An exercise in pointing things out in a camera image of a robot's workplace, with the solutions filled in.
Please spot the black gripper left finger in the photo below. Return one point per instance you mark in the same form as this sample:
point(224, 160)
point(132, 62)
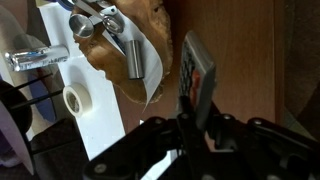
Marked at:
point(188, 126)

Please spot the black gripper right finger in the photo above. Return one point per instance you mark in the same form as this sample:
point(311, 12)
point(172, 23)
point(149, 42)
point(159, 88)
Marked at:
point(218, 130)

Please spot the grey calculator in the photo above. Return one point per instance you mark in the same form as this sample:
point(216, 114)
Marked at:
point(203, 73)

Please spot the wooden burl bowl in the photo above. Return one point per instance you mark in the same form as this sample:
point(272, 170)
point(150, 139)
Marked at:
point(146, 16)

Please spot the dark wood coffee table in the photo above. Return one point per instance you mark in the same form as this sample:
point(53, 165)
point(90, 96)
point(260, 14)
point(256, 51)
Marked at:
point(240, 50)

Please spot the white marble slab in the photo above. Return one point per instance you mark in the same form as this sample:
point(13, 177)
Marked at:
point(96, 113)

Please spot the beige masking tape roll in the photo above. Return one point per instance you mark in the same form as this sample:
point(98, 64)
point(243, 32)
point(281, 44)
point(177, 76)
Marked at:
point(85, 96)

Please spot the silver metal can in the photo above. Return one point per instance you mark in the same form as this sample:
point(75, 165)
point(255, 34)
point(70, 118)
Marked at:
point(36, 57)

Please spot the blue tape roll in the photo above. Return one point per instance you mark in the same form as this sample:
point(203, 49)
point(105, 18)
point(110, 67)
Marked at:
point(65, 3)

